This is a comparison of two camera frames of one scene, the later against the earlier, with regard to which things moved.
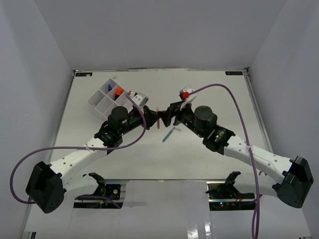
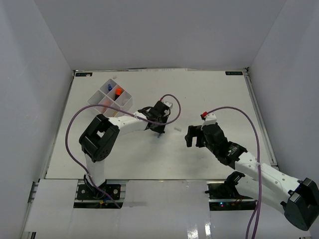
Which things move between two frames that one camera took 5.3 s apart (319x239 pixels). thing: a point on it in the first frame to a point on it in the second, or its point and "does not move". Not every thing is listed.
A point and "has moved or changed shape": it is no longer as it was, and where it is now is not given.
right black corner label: [234, 73] does not move
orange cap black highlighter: [119, 91] does not move
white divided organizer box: [110, 95] does not move
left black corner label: [83, 74] does not move
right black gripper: [174, 110] to [194, 131]
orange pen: [158, 122] has moved or changed shape
